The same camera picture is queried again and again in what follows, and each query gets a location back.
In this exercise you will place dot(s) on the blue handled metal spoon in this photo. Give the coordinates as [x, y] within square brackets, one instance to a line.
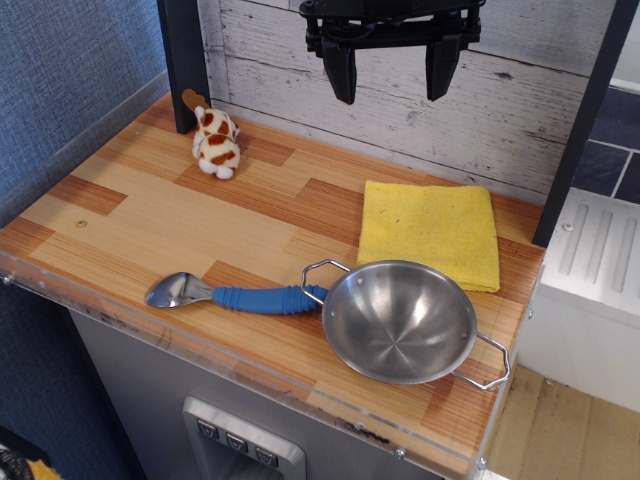
[181, 289]

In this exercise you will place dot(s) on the yellow towel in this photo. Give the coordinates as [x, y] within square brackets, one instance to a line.
[451, 229]

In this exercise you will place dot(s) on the silver button control panel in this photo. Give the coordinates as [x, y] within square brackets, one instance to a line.
[228, 447]

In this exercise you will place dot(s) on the black vertical post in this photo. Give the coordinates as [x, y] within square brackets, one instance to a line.
[606, 61]
[184, 53]

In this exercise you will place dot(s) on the left black vertical post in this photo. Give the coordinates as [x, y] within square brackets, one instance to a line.
[184, 53]

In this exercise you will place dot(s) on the yellow object bottom corner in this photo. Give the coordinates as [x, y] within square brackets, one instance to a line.
[41, 471]

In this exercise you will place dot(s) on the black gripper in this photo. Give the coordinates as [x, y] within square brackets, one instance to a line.
[341, 27]

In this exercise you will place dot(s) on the brown white plush toy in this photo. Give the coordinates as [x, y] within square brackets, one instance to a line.
[215, 146]

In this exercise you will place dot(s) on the steel two-handled bowl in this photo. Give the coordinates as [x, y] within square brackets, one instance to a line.
[402, 323]

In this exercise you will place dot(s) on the right black vertical post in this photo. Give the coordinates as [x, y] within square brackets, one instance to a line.
[606, 61]

